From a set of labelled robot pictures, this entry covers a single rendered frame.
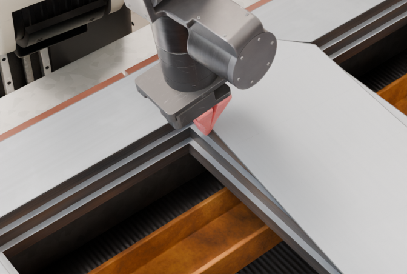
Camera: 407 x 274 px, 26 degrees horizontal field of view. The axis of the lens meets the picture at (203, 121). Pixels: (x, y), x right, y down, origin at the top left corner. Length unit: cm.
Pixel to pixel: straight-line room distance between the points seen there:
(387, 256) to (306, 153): 15
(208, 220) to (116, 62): 33
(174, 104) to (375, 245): 24
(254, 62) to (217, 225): 37
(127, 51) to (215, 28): 59
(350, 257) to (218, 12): 27
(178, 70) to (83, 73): 47
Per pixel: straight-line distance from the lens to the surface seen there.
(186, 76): 85
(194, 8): 77
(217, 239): 108
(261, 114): 97
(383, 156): 95
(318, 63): 104
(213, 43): 77
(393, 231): 88
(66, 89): 128
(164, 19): 80
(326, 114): 98
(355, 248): 86
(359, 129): 97
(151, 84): 88
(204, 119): 90
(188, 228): 107
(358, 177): 92
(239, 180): 94
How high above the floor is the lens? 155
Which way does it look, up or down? 46 degrees down
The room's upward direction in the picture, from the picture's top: straight up
